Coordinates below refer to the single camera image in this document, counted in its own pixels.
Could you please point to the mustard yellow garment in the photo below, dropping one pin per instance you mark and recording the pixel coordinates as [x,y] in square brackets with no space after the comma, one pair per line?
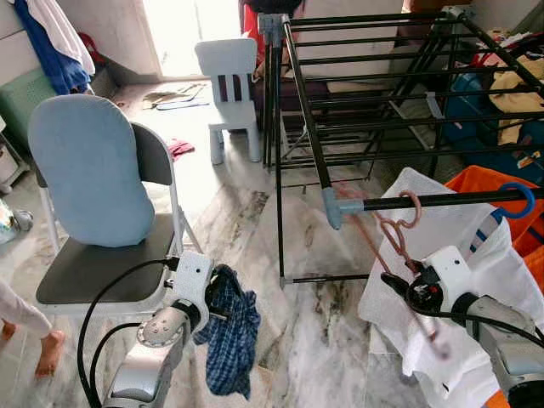
[518,89]

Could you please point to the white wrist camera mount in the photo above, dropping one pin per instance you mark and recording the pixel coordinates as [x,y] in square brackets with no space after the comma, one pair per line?
[455,272]
[194,276]

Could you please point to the white plastic child chair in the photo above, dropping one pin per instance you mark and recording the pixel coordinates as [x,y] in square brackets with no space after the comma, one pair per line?
[225,59]

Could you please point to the light blue cushion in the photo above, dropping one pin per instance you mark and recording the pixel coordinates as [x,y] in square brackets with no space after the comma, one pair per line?
[89,170]

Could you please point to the blue storage bag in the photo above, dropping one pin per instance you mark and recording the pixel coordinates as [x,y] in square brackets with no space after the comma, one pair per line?
[476,110]

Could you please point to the person in white sleeve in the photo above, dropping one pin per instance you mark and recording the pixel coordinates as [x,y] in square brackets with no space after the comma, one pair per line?
[17,310]

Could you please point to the blue hanging towel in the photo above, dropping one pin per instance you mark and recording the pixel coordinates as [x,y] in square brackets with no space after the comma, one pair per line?
[51,59]

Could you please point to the white hanging towel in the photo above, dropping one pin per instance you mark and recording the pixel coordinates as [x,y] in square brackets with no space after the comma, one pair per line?
[64,30]

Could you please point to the beige floor cloth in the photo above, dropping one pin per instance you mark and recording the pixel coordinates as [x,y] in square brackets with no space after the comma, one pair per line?
[174,93]

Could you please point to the grey folding chair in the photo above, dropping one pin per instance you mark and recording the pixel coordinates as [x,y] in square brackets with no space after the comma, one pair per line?
[93,263]

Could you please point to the light blue floor mat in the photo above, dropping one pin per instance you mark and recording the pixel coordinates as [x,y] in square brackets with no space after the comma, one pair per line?
[183,105]

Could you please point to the mint green bin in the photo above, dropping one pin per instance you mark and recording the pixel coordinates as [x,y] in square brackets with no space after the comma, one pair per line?
[25,98]

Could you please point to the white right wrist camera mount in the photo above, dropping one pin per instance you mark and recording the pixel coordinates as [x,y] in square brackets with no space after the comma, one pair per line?
[455,272]

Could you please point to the red floor cloth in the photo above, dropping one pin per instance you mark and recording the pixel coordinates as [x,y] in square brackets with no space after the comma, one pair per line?
[180,149]

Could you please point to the blue plaid shirt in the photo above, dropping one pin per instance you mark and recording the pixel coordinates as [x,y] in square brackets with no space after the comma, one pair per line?
[234,340]

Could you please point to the white shirt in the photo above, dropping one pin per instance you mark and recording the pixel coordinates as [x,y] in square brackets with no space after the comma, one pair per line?
[510,272]

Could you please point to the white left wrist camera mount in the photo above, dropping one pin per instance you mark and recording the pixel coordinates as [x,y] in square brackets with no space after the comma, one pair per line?
[194,276]

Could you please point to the blue plastic hanger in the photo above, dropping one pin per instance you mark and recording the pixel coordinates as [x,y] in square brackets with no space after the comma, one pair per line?
[529,200]

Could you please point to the black metal drying rack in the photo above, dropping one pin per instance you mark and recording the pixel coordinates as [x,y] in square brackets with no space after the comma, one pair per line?
[459,198]

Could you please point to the printed wipes pack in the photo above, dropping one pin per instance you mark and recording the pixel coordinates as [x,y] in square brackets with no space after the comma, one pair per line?
[10,223]

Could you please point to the pink plastic hanger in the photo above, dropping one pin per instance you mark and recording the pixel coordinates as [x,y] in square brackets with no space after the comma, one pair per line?
[418,208]

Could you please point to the orange shirt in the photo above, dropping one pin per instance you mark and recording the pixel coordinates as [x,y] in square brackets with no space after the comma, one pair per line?
[476,180]

